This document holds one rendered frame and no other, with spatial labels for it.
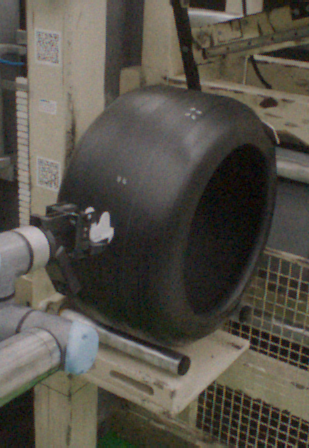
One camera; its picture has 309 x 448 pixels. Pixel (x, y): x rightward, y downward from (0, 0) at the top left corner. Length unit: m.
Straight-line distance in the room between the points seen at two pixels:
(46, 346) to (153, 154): 0.48
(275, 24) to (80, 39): 0.46
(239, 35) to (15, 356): 1.08
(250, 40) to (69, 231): 0.77
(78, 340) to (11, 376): 0.14
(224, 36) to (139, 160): 0.56
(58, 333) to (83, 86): 0.72
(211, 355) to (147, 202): 0.58
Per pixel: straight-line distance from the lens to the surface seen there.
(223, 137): 1.42
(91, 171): 1.40
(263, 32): 1.77
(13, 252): 1.11
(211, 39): 1.83
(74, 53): 1.58
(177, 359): 1.55
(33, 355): 0.99
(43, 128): 1.66
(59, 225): 1.20
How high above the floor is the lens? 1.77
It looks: 23 degrees down
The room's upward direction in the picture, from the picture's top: 3 degrees clockwise
